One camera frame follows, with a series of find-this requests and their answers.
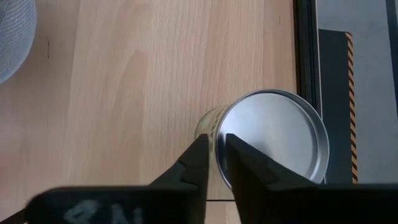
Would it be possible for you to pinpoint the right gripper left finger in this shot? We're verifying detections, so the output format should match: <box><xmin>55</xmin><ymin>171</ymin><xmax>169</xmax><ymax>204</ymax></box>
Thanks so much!
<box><xmin>149</xmin><ymin>133</ymin><xmax>210</xmax><ymax>224</ymax></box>

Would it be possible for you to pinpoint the oranges label tin can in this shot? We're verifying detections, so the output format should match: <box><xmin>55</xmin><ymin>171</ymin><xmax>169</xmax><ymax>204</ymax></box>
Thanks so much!
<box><xmin>194</xmin><ymin>88</ymin><xmax>330</xmax><ymax>191</ymax></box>

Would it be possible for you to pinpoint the large metal mesh strainer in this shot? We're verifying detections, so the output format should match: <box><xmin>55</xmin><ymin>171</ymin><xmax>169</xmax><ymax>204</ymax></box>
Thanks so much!
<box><xmin>0</xmin><ymin>0</ymin><xmax>38</xmax><ymax>85</ymax></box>

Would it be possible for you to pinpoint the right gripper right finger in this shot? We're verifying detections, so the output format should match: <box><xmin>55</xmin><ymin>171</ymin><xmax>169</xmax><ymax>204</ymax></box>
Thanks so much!
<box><xmin>225</xmin><ymin>133</ymin><xmax>320</xmax><ymax>224</ymax></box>

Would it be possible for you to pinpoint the black hazard striped floor mat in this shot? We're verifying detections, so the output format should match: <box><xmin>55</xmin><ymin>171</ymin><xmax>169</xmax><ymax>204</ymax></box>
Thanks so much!
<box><xmin>317</xmin><ymin>28</ymin><xmax>359</xmax><ymax>184</ymax></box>

